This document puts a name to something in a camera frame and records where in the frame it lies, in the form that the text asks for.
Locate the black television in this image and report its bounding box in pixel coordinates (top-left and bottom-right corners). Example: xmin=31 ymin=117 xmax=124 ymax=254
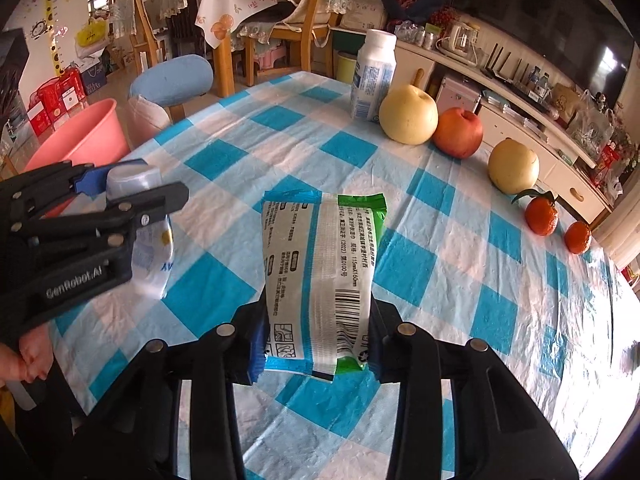
xmin=452 ymin=0 xmax=640 ymax=111

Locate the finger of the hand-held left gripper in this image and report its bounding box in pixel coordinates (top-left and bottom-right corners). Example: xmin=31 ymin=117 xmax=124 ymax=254
xmin=15 ymin=159 xmax=151 ymax=216
xmin=20 ymin=183 xmax=191 ymax=248

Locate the cream television cabinet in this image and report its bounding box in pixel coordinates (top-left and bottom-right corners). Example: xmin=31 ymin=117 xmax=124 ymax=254
xmin=330 ymin=25 xmax=618 ymax=226

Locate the black router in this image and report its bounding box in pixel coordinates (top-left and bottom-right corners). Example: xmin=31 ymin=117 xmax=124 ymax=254
xmin=482 ymin=42 xmax=528 ymax=86

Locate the orange tangerine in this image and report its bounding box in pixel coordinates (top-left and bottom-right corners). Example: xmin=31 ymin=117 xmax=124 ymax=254
xmin=564 ymin=220 xmax=592 ymax=255

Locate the white green wipes packet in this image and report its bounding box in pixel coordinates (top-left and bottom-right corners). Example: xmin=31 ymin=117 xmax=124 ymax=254
xmin=260 ymin=189 xmax=390 ymax=383

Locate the pink plastic basin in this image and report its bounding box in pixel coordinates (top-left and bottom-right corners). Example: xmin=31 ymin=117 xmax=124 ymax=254
xmin=22 ymin=98 xmax=132 ymax=218

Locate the dark wooden chair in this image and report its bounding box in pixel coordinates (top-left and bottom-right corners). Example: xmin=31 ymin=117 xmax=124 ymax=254
xmin=167 ymin=5 xmax=201 ymax=56

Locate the red snack bag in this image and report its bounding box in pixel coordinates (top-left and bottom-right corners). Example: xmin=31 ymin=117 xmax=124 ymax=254
xmin=595 ymin=142 xmax=621 ymax=186

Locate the white cardboard box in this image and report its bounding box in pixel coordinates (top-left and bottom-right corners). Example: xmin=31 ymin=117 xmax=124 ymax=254
xmin=341 ymin=0 xmax=390 ymax=31

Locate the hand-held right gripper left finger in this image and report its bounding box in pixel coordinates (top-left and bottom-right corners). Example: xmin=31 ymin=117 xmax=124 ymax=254
xmin=60 ymin=302 xmax=268 ymax=480

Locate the cream curtain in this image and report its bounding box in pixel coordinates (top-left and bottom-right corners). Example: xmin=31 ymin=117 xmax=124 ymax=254
xmin=592 ymin=195 xmax=640 ymax=273

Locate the blue white checked tablecloth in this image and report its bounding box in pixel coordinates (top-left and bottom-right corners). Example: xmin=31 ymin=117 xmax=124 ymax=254
xmin=47 ymin=70 xmax=636 ymax=480

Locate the green waste bin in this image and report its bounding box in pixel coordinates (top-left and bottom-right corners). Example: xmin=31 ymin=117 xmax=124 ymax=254
xmin=335 ymin=51 xmax=358 ymax=85

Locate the white electric kettle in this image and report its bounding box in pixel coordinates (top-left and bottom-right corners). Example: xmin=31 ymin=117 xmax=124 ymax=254
xmin=439 ymin=20 xmax=483 ymax=66

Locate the yellow height chart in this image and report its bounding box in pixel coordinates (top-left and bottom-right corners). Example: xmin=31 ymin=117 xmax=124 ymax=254
xmin=39 ymin=0 xmax=63 ymax=63

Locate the printed clear gift bag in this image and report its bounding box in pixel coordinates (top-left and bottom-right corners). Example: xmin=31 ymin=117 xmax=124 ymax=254
xmin=567 ymin=87 xmax=616 ymax=153

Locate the orange print dining tablecloth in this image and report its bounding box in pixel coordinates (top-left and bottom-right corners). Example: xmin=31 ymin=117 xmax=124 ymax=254
xmin=195 ymin=0 xmax=281 ymax=53

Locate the dark blue bag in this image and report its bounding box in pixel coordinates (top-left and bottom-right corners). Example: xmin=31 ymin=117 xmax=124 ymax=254
xmin=80 ymin=57 xmax=108 ymax=93

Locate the light wooden chair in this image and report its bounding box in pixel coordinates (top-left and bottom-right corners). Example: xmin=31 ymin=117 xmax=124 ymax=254
xmin=120 ymin=0 xmax=168 ymax=81

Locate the person's left hand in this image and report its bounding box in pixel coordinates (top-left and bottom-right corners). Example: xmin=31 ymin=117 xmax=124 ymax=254
xmin=0 ymin=327 xmax=53 ymax=391

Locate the white plastic bottle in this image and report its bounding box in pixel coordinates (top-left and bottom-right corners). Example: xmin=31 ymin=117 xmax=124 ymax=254
xmin=349 ymin=29 xmax=397 ymax=123

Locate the red gift box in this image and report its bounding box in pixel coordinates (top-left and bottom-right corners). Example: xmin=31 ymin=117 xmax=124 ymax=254
xmin=27 ymin=80 xmax=63 ymax=136
xmin=50 ymin=67 xmax=88 ymax=111

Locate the blue cushioned stool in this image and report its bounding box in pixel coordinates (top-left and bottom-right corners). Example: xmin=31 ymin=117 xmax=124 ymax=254
xmin=129 ymin=54 xmax=215 ymax=123

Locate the red apple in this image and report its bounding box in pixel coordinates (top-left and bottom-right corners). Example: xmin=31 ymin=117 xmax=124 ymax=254
xmin=432 ymin=107 xmax=485 ymax=160

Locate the round yellow pear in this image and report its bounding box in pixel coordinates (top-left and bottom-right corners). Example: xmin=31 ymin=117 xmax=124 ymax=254
xmin=487 ymin=138 xmax=541 ymax=195

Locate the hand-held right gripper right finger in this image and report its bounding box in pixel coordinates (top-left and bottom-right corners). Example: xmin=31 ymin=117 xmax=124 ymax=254
xmin=367 ymin=300 xmax=581 ymax=480

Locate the tangerine with green leaf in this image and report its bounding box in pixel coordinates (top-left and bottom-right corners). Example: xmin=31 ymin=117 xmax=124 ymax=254
xmin=511 ymin=189 xmax=561 ymax=236

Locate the yellow pear with stem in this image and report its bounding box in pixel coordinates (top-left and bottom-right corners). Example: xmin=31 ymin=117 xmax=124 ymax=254
xmin=378 ymin=69 xmax=440 ymax=146

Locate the clear plastic bag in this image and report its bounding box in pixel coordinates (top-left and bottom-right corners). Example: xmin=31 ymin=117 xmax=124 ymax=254
xmin=127 ymin=96 xmax=171 ymax=147

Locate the pale pink storage case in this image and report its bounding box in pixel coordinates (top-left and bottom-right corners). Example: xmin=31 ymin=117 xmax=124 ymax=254
xmin=434 ymin=74 xmax=483 ymax=113

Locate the wooden chair with lace cover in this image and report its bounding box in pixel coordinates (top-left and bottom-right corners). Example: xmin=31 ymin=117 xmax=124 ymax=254
xmin=272 ymin=0 xmax=361 ymax=76

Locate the yellow bag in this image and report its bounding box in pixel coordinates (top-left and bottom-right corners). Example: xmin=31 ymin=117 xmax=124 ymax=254
xmin=75 ymin=17 xmax=108 ymax=48

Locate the clear plastic bottle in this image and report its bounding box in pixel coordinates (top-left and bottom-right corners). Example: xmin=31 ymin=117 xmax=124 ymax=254
xmin=106 ymin=165 xmax=175 ymax=301

